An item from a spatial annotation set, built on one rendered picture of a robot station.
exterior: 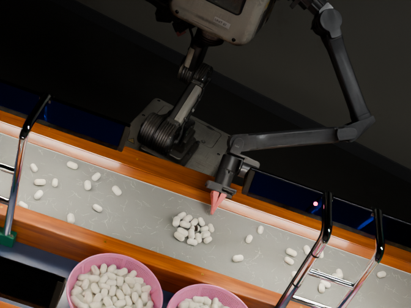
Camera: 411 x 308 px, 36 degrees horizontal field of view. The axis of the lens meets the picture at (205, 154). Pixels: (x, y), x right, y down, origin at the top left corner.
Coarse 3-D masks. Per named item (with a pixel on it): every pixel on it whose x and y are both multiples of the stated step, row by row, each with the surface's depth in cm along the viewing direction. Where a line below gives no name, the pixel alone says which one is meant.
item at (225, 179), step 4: (220, 168) 212; (220, 172) 212; (224, 172) 211; (228, 172) 212; (232, 172) 212; (216, 176) 213; (220, 176) 211; (224, 176) 211; (228, 176) 211; (232, 176) 212; (208, 180) 210; (216, 180) 211; (220, 180) 211; (224, 180) 211; (228, 180) 211; (216, 184) 210; (220, 184) 210; (224, 184) 210; (228, 184) 211; (224, 188) 210; (228, 188) 210; (232, 192) 210
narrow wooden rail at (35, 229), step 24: (0, 216) 183; (24, 216) 185; (48, 216) 188; (24, 240) 188; (48, 240) 186; (72, 240) 185; (96, 240) 186; (120, 240) 189; (96, 264) 190; (144, 264) 186; (168, 264) 188; (192, 264) 191; (168, 288) 191; (240, 288) 190; (264, 288) 193
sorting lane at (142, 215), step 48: (0, 144) 207; (0, 192) 192; (48, 192) 198; (96, 192) 204; (144, 192) 211; (144, 240) 196; (240, 240) 208; (288, 240) 215; (336, 288) 205; (384, 288) 212
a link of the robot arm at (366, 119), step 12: (324, 12) 212; (336, 12) 213; (324, 24) 212; (336, 24) 213; (324, 36) 221; (336, 36) 213; (336, 48) 215; (336, 60) 216; (348, 60) 216; (336, 72) 218; (348, 72) 216; (348, 84) 216; (348, 96) 217; (360, 96) 217; (348, 108) 221; (360, 108) 217; (360, 120) 216; (372, 120) 216; (360, 132) 216
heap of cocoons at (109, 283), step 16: (96, 272) 181; (112, 272) 183; (128, 272) 186; (80, 288) 175; (96, 288) 176; (112, 288) 178; (128, 288) 180; (144, 288) 181; (80, 304) 171; (96, 304) 173; (112, 304) 174; (128, 304) 176; (144, 304) 179
